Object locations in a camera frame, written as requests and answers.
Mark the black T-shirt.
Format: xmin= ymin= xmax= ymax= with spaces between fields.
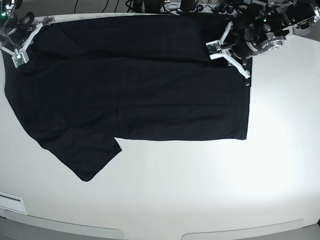
xmin=3 ymin=15 xmax=250 ymax=182

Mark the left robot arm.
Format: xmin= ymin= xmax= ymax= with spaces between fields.
xmin=212 ymin=0 xmax=320 ymax=79

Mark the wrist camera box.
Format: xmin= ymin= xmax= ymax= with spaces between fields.
xmin=205 ymin=40 xmax=223 ymax=60
xmin=11 ymin=51 xmax=30 ymax=68

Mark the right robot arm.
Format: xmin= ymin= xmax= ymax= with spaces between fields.
xmin=0 ymin=0 xmax=55 ymax=57

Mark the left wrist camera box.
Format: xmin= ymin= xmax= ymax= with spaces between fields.
xmin=205 ymin=40 xmax=223 ymax=60

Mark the white label plate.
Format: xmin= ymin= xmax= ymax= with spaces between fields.
xmin=0 ymin=192 xmax=27 ymax=215

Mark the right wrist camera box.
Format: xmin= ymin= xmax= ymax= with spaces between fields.
xmin=11 ymin=51 xmax=30 ymax=68

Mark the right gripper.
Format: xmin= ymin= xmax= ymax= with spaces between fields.
xmin=0 ymin=12 xmax=54 ymax=56

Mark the black equipment clutter behind table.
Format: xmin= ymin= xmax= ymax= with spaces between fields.
xmin=125 ymin=0 xmax=269 ymax=16

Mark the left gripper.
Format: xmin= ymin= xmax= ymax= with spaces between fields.
xmin=219 ymin=21 xmax=262 ymax=87

